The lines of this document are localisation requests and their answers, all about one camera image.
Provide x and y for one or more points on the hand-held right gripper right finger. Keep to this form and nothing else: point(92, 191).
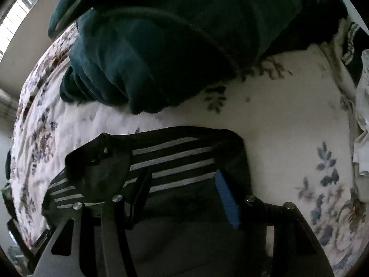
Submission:
point(226, 196)

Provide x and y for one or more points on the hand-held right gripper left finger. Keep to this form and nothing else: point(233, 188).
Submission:
point(137, 199)

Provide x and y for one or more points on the black garment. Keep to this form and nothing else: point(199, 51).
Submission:
point(178, 138)

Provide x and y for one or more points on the floral bed blanket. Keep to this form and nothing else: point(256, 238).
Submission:
point(288, 106)

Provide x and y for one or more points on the teal plush blanket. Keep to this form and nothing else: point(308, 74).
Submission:
point(173, 49)

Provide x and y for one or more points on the white crumpled cloth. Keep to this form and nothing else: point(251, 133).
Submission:
point(362, 115)

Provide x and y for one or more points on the barred window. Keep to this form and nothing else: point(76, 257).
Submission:
point(17, 14)

